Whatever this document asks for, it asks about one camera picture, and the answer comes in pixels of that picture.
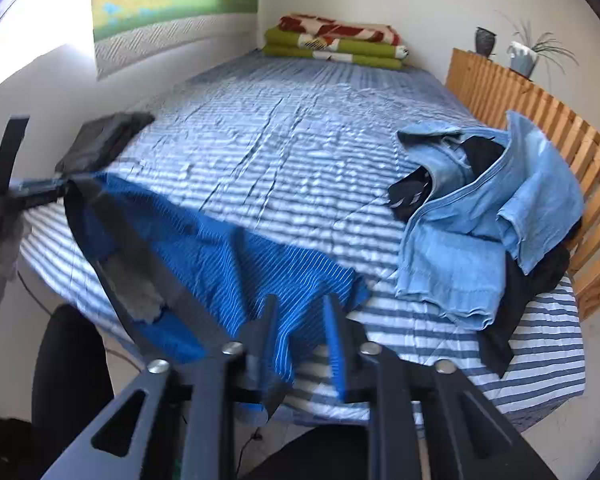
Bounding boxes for plant in white pot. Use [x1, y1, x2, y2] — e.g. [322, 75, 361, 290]
[495, 9, 581, 82]

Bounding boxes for dark ceramic pot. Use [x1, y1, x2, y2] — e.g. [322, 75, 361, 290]
[475, 26, 499, 59]

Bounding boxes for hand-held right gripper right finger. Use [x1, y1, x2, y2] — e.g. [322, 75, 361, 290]
[322, 294, 561, 480]

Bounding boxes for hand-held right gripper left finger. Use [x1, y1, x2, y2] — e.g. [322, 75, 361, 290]
[40, 294, 281, 480]

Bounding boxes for landscape wall poster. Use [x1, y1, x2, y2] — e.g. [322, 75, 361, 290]
[91, 0, 259, 81]

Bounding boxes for dark grey folded clothes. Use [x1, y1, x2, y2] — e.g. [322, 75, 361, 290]
[55, 111, 156, 175]

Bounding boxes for wooden slatted headboard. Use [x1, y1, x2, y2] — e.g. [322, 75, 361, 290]
[445, 47, 600, 322]

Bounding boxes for light blue denim garment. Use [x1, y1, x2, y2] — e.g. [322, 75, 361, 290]
[394, 110, 586, 332]

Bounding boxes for plain black garment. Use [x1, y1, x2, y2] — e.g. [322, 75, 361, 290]
[476, 217, 584, 380]

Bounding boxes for red patterned folded blanket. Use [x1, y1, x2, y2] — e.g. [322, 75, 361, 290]
[278, 14, 402, 47]

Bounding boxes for black floor cable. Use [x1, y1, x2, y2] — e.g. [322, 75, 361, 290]
[242, 427, 264, 461]

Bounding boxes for blue striped shorts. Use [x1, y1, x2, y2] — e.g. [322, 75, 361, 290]
[64, 172, 372, 413]

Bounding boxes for person's leg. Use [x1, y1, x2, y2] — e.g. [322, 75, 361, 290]
[242, 424, 372, 480]
[31, 304, 115, 457]

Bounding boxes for green folded blanket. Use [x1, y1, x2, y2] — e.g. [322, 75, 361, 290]
[264, 27, 410, 60]
[261, 45, 407, 72]

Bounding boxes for striped bed quilt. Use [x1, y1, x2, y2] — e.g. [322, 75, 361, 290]
[17, 47, 588, 431]

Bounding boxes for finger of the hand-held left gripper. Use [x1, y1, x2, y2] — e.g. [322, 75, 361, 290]
[22, 173, 102, 207]

